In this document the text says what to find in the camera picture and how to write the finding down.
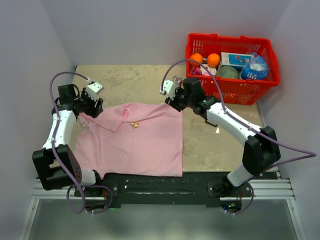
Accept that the red soda can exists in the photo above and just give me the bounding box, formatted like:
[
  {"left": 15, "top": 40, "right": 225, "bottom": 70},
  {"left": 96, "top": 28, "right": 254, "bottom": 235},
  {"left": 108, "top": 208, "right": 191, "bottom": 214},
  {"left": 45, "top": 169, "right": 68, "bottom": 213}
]
[{"left": 172, "top": 75, "right": 182, "bottom": 87}]

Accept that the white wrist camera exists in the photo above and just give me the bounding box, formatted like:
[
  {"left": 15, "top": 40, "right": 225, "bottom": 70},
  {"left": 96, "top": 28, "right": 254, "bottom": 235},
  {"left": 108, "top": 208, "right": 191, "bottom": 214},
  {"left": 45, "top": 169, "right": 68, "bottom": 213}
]
[
  {"left": 85, "top": 82, "right": 104, "bottom": 101},
  {"left": 159, "top": 80, "right": 178, "bottom": 98}
]

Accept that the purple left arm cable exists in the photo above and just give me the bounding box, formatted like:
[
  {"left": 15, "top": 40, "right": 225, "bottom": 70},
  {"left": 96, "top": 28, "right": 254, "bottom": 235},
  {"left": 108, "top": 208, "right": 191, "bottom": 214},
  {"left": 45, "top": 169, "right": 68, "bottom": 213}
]
[{"left": 49, "top": 71, "right": 113, "bottom": 215}]

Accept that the green melon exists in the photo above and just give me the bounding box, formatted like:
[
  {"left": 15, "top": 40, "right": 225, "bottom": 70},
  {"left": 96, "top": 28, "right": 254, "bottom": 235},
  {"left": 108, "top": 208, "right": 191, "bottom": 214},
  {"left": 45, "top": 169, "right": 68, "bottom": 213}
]
[{"left": 215, "top": 65, "right": 239, "bottom": 79}]

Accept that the left orange fruit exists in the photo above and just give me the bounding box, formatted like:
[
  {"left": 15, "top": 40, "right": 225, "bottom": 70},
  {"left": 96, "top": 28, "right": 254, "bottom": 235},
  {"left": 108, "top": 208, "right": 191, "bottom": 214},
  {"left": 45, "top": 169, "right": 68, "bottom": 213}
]
[{"left": 189, "top": 53, "right": 203, "bottom": 66}]

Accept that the aluminium rail frame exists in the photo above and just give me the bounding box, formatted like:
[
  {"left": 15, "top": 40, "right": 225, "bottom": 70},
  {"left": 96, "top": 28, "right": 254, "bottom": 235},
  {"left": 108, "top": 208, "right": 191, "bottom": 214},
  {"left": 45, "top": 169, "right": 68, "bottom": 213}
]
[{"left": 18, "top": 102, "right": 307, "bottom": 240}]

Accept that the pink garment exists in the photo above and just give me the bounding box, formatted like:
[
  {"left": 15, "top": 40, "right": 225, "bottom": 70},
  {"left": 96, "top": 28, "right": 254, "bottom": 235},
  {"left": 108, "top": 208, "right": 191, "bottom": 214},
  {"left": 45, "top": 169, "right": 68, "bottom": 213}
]
[{"left": 74, "top": 103, "right": 183, "bottom": 177}]

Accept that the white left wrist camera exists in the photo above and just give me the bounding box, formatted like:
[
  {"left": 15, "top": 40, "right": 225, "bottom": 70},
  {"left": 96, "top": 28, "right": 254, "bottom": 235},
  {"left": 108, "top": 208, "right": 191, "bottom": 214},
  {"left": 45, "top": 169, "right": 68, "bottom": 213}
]
[{"left": 85, "top": 82, "right": 104, "bottom": 101}]

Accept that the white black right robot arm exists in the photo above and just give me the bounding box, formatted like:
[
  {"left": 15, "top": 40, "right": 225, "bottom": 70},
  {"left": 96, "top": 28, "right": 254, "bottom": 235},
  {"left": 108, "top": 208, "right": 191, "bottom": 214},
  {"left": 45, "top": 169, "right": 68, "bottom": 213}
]
[{"left": 160, "top": 77, "right": 281, "bottom": 197}]

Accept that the small black square frame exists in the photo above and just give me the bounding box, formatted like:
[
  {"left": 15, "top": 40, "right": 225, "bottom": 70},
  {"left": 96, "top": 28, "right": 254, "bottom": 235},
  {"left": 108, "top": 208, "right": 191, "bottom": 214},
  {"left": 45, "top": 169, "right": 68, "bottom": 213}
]
[{"left": 204, "top": 120, "right": 218, "bottom": 128}]

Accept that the pink white snack packet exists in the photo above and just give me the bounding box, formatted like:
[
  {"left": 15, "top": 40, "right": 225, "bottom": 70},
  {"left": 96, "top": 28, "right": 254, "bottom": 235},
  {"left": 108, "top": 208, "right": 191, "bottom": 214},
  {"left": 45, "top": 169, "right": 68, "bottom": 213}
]
[{"left": 190, "top": 64, "right": 217, "bottom": 76}]

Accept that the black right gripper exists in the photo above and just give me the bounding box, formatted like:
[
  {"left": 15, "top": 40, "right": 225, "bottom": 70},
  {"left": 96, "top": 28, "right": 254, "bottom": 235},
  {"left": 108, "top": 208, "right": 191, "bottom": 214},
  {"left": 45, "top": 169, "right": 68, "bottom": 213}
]
[{"left": 165, "top": 86, "right": 194, "bottom": 112}]

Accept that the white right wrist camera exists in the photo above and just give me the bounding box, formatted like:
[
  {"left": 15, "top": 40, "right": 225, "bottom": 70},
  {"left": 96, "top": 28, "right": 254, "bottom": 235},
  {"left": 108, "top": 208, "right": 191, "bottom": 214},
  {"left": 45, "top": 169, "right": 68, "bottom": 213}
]
[{"left": 159, "top": 80, "right": 178, "bottom": 98}]

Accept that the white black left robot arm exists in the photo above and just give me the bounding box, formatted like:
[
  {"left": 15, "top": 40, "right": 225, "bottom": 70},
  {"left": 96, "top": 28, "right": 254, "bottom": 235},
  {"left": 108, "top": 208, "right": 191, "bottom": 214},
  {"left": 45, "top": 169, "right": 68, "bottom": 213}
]
[{"left": 32, "top": 82, "right": 104, "bottom": 196}]

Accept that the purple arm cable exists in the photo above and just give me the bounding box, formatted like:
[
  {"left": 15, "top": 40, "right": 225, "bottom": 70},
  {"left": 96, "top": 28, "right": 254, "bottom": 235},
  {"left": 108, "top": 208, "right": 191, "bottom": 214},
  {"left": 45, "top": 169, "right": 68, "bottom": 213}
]
[
  {"left": 49, "top": 71, "right": 113, "bottom": 215},
  {"left": 159, "top": 59, "right": 317, "bottom": 216}
]

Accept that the blue plastic bag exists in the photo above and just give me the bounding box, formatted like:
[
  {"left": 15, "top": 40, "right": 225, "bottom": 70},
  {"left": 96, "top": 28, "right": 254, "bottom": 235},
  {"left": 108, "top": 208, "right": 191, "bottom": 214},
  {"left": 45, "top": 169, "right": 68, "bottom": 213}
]
[{"left": 239, "top": 52, "right": 269, "bottom": 81}]

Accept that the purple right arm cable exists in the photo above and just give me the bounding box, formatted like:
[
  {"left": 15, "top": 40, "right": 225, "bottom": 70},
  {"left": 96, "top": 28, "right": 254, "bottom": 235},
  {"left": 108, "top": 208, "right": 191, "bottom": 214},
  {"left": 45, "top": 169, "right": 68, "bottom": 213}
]
[{"left": 159, "top": 59, "right": 317, "bottom": 216}]

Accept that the orange fruit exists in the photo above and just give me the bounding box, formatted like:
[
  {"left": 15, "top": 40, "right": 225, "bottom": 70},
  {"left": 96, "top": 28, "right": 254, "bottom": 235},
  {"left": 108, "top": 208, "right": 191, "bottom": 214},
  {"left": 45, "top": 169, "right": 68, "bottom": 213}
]
[
  {"left": 207, "top": 53, "right": 221, "bottom": 68},
  {"left": 189, "top": 53, "right": 203, "bottom": 66}
]

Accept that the red plastic shopping basket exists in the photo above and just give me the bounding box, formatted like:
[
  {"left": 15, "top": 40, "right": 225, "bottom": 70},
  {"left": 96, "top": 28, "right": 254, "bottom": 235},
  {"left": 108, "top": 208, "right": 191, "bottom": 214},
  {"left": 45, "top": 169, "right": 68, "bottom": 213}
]
[{"left": 185, "top": 33, "right": 281, "bottom": 105}]

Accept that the white blue carton box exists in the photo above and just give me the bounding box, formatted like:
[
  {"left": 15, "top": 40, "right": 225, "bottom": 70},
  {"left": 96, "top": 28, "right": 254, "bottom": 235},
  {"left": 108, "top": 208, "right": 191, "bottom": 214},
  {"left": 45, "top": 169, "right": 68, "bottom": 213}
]
[{"left": 219, "top": 52, "right": 253, "bottom": 70}]

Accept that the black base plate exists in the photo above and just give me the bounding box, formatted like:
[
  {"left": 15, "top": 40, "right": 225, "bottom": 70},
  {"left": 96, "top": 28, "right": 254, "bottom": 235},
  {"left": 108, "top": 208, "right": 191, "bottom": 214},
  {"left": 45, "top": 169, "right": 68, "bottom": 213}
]
[{"left": 43, "top": 171, "right": 278, "bottom": 210}]

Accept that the right orange fruit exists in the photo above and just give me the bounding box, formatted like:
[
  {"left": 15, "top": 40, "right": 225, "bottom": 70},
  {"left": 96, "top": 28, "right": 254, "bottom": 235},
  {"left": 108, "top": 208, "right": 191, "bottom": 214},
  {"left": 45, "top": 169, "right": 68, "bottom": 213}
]
[{"left": 207, "top": 53, "right": 221, "bottom": 68}]

